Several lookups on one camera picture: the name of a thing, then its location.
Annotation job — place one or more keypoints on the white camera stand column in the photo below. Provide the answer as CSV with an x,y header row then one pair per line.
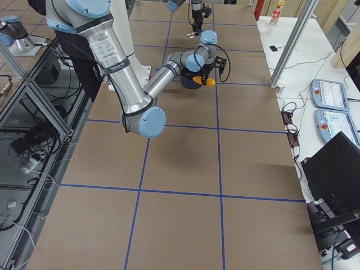
x,y
132,56

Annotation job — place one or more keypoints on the small black square device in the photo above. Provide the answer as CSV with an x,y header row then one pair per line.
x,y
273,48

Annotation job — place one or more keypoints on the black laptop on stand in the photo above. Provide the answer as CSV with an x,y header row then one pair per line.
x,y
333,176

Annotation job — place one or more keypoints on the yellow corn cob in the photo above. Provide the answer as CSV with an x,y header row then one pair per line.
x,y
211,81

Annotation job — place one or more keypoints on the blue saucepan with handle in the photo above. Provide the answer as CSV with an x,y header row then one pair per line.
x,y
188,83

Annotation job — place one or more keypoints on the glass pot lid blue knob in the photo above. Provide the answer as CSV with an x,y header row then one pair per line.
x,y
192,36

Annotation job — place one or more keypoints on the red patterned plastic bottle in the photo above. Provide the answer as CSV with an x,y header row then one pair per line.
x,y
276,15

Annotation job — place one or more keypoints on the lower teach pendant tablet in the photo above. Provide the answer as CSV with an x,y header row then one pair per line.
x,y
331,122

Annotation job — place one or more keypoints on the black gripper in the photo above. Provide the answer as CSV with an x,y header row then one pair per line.
x,y
208,69
197,14

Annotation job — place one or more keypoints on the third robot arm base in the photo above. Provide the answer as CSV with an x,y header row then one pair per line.
x,y
16,38

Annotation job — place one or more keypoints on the aluminium frame post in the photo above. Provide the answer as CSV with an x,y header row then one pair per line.
x,y
293,39

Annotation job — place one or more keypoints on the upper teach pendant tablet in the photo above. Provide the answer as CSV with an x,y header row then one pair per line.
x,y
329,95

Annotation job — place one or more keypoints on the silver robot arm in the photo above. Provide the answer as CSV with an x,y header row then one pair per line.
x,y
105,25
174,5

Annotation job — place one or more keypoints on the teach pendant tablet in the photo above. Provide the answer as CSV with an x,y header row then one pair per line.
x,y
331,122
329,95

